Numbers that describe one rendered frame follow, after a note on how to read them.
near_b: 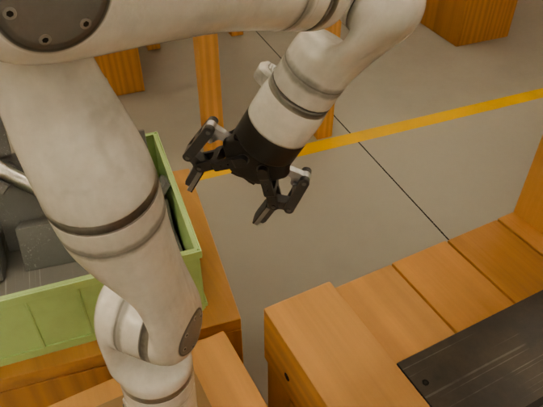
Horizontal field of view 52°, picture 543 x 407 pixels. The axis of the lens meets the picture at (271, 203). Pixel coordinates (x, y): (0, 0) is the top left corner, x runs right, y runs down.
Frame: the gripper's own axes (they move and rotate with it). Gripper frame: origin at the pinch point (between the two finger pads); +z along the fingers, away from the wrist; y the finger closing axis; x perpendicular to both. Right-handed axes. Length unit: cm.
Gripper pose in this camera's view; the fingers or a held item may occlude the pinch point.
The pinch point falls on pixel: (225, 201)
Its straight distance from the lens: 70.4
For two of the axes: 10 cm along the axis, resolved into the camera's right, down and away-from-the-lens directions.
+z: -4.7, 6.0, 6.5
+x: 1.7, -6.6, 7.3
